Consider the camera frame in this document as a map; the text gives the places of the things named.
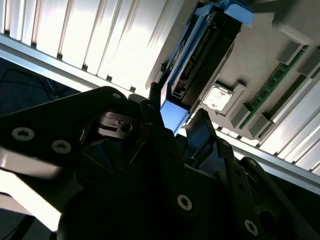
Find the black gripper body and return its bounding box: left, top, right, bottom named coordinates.
left=58, top=162, right=245, bottom=240

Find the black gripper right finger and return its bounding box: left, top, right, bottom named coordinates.
left=186, top=108, right=320, bottom=240

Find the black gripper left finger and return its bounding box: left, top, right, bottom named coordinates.
left=0, top=82, right=196, bottom=213

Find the hard disk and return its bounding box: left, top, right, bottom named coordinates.
left=159, top=0, right=255, bottom=136

